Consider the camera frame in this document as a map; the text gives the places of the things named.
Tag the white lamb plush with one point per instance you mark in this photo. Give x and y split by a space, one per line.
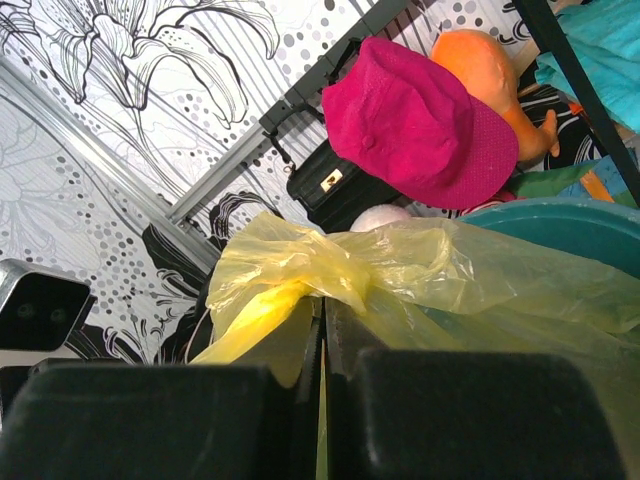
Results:
378 216

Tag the teal folded cloth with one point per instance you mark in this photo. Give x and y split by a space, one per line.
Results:
605 38

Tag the magenta fuzzy bag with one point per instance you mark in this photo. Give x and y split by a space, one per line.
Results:
408 121

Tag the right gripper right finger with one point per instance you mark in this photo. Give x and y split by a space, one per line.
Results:
416 414

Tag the rainbow striped cloth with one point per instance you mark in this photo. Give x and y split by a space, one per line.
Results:
593 179

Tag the yellow trash bag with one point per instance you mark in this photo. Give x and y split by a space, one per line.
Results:
438 284

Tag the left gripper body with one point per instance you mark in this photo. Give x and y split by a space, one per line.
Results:
14 378

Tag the teal trash bin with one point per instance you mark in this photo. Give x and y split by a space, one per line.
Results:
606 232

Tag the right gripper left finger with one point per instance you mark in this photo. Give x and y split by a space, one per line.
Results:
254 419

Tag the black shelf rack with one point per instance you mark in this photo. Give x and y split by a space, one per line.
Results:
548 36

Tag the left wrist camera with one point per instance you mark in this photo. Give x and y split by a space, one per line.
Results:
40 306

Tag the orange plush toy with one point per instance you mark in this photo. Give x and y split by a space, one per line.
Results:
482 65

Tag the black leather handbag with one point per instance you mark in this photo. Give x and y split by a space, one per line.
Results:
332 191

